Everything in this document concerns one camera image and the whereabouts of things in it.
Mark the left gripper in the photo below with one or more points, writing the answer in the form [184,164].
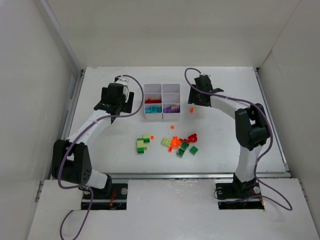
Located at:
[129,100]

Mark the red rounded lego brick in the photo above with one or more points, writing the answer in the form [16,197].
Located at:
[153,101]

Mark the teal rounded lego brick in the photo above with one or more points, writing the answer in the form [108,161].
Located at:
[156,110]

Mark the purple curved lego brick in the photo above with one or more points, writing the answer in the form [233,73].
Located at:
[175,108]

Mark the orange round lego piece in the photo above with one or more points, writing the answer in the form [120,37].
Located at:
[175,143]

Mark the red round lego piece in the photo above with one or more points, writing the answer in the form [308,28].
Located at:
[193,138]

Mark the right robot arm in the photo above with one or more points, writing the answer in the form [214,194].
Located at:
[251,131]

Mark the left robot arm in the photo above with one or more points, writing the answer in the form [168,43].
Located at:
[71,161]

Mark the left white divided container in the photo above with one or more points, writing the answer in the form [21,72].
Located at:
[152,91]

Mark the white divided container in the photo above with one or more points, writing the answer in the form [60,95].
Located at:
[170,96]
[152,91]

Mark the green and lime lego cluster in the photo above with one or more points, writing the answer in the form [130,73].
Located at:
[141,143]

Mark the right white divided container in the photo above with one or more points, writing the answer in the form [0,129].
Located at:
[170,96]

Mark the lime square lego brick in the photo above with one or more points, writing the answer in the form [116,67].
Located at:
[166,142]

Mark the green lego brick lower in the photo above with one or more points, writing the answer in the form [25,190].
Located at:
[180,152]

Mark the green lego brick right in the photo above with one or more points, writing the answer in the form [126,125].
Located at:
[193,150]

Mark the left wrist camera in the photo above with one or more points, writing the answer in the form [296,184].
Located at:
[121,81]

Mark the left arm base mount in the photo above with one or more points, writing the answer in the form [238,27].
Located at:
[115,200]

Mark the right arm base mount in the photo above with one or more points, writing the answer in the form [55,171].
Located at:
[238,196]

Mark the aluminium rail front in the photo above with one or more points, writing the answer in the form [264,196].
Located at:
[140,176]

